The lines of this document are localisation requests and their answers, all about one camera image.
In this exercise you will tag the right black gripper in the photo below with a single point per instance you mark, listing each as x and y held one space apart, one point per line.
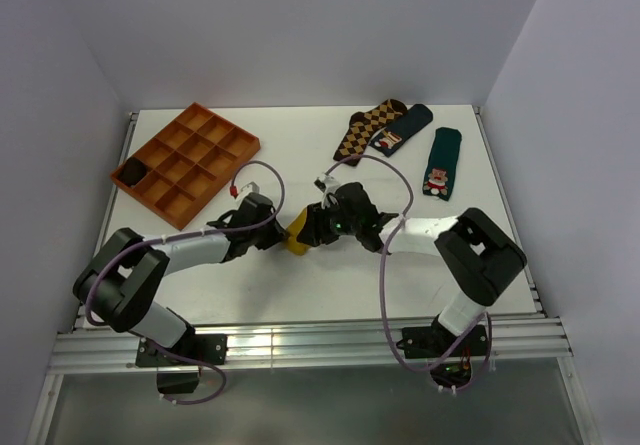
315 226

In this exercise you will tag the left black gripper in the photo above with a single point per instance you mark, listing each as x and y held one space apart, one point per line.
277 234

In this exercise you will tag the yellow sock with character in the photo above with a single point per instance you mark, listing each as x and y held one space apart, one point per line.
292 243

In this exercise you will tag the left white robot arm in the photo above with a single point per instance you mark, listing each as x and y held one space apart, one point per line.
121 281

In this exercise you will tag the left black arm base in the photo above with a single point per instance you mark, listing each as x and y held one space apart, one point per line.
180 368

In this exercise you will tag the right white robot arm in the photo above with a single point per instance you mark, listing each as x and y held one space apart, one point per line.
482 259

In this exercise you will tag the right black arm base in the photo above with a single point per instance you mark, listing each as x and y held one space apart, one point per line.
431 342

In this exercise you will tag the orange compartment tray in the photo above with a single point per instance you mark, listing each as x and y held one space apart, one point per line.
190 154

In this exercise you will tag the navy sock with pattern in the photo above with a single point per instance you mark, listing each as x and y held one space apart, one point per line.
395 135

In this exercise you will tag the brown argyle sock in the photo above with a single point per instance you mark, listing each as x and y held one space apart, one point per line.
364 125

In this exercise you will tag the dark green santa sock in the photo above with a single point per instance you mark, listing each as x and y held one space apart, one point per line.
440 174

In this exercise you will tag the rolled dark sock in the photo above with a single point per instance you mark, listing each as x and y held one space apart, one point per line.
132 172

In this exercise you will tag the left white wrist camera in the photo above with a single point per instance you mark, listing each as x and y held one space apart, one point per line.
240 193

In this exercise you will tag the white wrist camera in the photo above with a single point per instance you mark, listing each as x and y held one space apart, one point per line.
327 184
240 193

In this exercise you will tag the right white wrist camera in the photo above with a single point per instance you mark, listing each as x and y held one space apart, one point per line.
327 184

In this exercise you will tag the aluminium frame rail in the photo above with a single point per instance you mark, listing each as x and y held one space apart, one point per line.
298 346

